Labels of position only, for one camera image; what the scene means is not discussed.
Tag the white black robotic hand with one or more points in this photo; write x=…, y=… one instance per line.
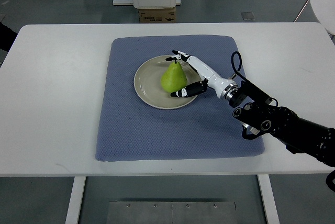
x=224, y=88

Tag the green pear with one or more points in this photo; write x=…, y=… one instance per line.
x=174, y=78

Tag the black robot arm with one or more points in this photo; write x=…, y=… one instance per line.
x=252, y=107

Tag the grey floor plate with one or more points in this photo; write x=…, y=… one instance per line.
x=248, y=16

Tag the cream round plate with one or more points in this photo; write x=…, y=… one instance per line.
x=148, y=87

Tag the white right table leg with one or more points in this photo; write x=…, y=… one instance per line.
x=268, y=200

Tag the white table leg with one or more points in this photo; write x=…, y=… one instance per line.
x=75, y=202
x=268, y=200

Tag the blue textured mat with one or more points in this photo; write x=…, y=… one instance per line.
x=129, y=129

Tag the brown cardboard box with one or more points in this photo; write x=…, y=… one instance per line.
x=157, y=16

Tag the white chair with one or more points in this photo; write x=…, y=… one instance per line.
x=323, y=11

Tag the white left table leg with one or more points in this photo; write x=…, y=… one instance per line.
x=75, y=202

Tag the black object at left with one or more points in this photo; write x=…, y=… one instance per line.
x=8, y=37

